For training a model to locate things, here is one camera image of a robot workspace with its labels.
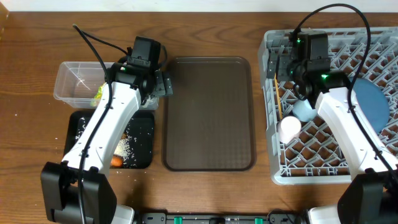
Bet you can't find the wooden chopstick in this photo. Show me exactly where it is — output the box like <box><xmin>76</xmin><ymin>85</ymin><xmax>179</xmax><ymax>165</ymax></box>
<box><xmin>274</xmin><ymin>73</ymin><xmax>283</xmax><ymax>121</ymax></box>

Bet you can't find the dark blue plate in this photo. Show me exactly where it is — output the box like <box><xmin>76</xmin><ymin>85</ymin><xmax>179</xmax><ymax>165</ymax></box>
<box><xmin>353</xmin><ymin>78</ymin><xmax>389</xmax><ymax>134</ymax></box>

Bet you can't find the white cooked rice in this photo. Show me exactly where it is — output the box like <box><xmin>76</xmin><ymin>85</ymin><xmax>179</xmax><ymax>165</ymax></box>
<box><xmin>75</xmin><ymin>117</ymin><xmax>138</xmax><ymax>169</ymax></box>

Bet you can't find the black mounting rail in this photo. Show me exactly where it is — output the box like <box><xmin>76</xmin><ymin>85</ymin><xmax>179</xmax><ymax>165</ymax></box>
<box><xmin>133</xmin><ymin>210</ymin><xmax>308</xmax><ymax>224</ymax></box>

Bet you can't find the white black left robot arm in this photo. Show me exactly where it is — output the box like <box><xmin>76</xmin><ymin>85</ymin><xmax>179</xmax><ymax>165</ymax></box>
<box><xmin>40</xmin><ymin>63</ymin><xmax>172</xmax><ymax>224</ymax></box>

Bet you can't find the grey dishwasher rack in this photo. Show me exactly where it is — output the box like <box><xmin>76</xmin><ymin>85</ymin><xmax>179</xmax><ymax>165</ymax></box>
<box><xmin>257</xmin><ymin>27</ymin><xmax>397</xmax><ymax>185</ymax></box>

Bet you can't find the orange carrot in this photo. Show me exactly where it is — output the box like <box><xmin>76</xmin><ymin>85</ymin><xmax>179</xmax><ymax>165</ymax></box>
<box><xmin>111</xmin><ymin>156</ymin><xmax>124</xmax><ymax>168</ymax></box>

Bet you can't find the light blue cup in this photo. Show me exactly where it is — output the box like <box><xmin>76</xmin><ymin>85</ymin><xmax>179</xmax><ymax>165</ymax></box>
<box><xmin>292</xmin><ymin>100</ymin><xmax>317</xmax><ymax>122</ymax></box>

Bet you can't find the pink cup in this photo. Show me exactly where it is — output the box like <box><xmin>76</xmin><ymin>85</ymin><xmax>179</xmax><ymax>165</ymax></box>
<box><xmin>277</xmin><ymin>116</ymin><xmax>302</xmax><ymax>144</ymax></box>

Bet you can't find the brown plastic serving tray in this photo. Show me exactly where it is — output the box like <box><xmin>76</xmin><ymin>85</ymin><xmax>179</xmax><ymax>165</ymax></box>
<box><xmin>162</xmin><ymin>57</ymin><xmax>256</xmax><ymax>172</ymax></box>

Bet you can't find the clear plastic bin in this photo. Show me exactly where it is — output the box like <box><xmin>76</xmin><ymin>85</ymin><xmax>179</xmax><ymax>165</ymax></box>
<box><xmin>53</xmin><ymin>60</ymin><xmax>160</xmax><ymax>111</ymax></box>

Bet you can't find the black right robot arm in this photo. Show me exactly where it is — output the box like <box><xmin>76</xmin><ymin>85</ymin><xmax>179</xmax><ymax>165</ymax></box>
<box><xmin>265</xmin><ymin>47</ymin><xmax>397</xmax><ymax>223</ymax></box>

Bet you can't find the black waste tray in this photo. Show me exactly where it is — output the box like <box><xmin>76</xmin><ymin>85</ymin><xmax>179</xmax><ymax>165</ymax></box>
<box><xmin>63</xmin><ymin>110</ymin><xmax>155</xmax><ymax>169</ymax></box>

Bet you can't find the green yellow snack wrapper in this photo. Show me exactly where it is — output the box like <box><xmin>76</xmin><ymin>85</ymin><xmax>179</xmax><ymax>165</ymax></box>
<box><xmin>90</xmin><ymin>83</ymin><xmax>106</xmax><ymax>107</ymax></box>

